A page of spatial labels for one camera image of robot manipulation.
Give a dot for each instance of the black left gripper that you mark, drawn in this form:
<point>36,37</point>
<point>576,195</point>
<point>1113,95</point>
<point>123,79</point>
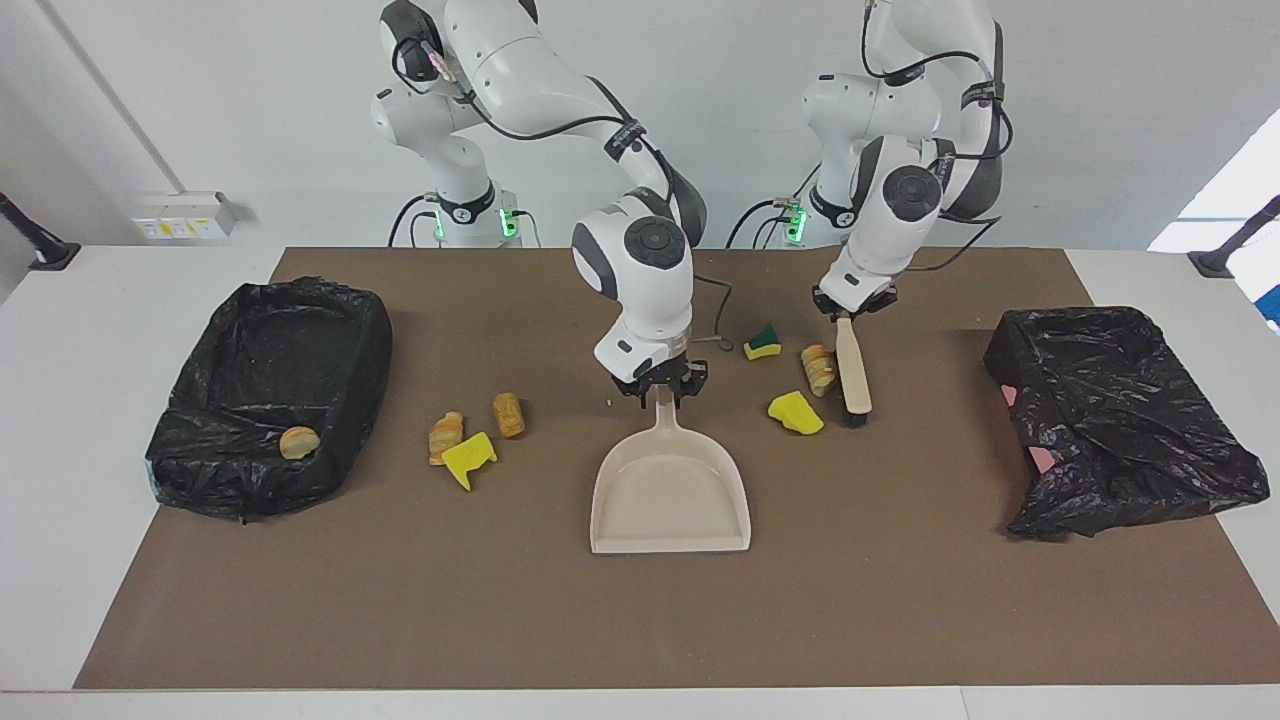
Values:
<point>885,298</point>

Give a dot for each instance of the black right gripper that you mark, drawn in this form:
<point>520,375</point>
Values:
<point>692,376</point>

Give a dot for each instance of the beige hand brush black bristles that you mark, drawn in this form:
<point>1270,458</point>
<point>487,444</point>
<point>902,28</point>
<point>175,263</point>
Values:
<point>853,370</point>

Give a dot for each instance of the striped croissant bread piece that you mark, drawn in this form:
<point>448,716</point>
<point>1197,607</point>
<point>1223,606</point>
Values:
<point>818,370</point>
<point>445,438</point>

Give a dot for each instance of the yellow green sponge piece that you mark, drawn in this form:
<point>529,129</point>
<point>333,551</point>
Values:
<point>763,345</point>

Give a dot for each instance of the beige plastic dustpan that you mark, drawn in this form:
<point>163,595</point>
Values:
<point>668,500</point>

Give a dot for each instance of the brown bread roll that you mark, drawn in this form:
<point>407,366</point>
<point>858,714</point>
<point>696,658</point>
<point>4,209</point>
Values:
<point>509,415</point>

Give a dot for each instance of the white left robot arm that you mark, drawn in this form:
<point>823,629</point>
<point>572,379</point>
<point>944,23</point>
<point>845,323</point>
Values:
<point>880,230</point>

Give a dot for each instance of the pink plastic bin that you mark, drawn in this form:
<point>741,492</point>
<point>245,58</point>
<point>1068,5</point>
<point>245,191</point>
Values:
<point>1043,460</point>

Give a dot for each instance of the crumpled black trash bag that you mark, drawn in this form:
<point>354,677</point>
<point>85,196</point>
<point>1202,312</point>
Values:
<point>1120,420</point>

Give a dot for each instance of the black bag lined bin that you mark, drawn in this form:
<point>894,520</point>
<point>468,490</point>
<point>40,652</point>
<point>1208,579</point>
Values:
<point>250,350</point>

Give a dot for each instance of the brown table mat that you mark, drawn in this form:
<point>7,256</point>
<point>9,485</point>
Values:
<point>640,620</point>

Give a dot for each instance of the small round bread bun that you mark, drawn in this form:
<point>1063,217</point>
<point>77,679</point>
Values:
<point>299,443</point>

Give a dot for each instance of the black stand foot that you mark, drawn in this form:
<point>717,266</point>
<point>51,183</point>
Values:
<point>1215,262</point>
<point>45,250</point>

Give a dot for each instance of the blue plastic object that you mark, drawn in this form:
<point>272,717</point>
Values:
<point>1273,310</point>

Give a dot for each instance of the white wall socket box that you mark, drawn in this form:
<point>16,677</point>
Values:
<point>185,217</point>

